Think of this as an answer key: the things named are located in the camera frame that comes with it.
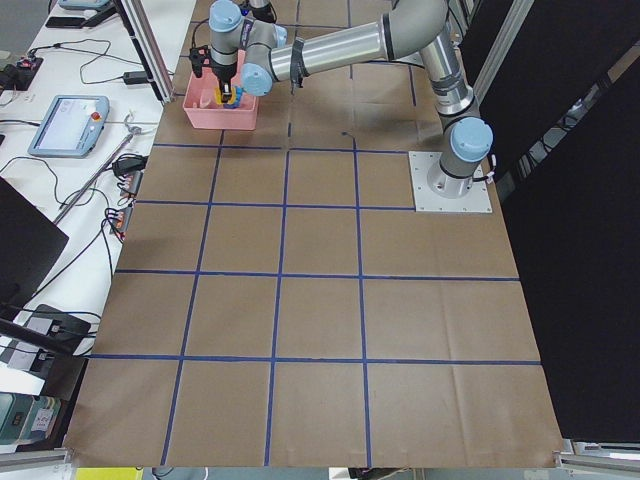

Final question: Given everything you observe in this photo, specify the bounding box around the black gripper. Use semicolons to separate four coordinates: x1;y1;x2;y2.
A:
211;62;237;104

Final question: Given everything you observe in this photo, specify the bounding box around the yellow toy block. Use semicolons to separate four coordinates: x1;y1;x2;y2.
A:
214;85;242;109

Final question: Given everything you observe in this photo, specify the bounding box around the blue toy block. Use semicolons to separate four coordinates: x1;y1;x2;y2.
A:
234;86;244;107

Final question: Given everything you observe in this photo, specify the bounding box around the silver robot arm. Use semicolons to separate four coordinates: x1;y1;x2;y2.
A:
189;1;494;198
248;0;277;23

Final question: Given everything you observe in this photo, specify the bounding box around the pink plastic box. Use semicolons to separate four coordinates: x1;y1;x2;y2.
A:
182;50;259;130

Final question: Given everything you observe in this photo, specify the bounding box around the black power adapter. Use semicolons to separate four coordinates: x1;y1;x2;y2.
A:
122;71;148;85

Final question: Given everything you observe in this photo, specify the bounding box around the blue teach pendant tablet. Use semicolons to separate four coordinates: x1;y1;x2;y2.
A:
28;95;110;158

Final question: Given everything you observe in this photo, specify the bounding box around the metal rod tool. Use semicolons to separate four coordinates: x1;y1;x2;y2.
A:
53;110;142;225

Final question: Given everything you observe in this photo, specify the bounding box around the black monitor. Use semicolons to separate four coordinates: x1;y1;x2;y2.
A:
0;179;69;320

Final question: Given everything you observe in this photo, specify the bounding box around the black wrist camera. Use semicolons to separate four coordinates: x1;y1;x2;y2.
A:
189;45;211;78

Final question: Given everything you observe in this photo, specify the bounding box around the aluminium frame post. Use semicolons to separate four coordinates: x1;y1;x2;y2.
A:
113;0;174;105

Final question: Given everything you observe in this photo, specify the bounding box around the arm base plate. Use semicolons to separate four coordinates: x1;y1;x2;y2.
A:
408;151;493;214

